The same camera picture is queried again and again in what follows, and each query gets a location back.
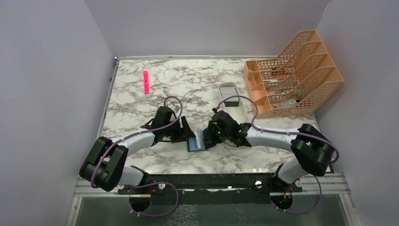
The pink highlighter marker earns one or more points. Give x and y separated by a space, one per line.
146 82

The pens in organizer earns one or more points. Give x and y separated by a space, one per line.
281 89

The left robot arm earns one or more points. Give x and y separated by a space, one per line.
104 165

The stack of grey cards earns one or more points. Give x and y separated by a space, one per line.
229 92

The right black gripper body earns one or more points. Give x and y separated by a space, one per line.
215 135

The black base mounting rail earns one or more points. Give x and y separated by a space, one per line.
216 181

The orange mesh file organizer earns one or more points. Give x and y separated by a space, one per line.
304 58

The white oblong plastic tray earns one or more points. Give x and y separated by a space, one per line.
239 114

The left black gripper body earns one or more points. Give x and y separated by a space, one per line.
175 132

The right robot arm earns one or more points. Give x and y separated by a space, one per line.
313 152

